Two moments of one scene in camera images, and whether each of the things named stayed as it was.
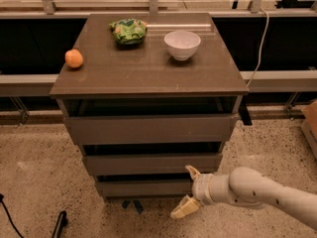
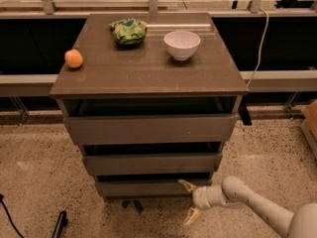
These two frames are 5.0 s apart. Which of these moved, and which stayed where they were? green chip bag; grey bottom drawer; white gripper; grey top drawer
Moved: white gripper
Stayed: green chip bag; grey bottom drawer; grey top drawer
